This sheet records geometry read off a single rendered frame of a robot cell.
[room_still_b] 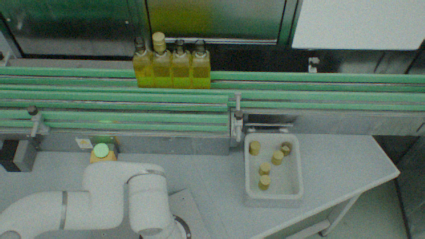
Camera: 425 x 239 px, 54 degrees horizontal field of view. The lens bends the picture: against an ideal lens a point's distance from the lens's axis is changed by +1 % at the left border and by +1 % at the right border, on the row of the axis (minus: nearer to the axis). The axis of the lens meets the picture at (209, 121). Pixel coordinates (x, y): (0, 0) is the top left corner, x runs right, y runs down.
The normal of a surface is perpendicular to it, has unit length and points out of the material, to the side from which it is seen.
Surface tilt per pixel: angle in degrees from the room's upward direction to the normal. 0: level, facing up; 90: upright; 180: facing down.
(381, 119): 90
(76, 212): 34
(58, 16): 90
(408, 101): 90
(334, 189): 0
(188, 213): 4
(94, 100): 90
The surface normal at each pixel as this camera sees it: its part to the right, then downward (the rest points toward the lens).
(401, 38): -0.03, 0.84
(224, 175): 0.00, -0.54
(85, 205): 0.40, -0.39
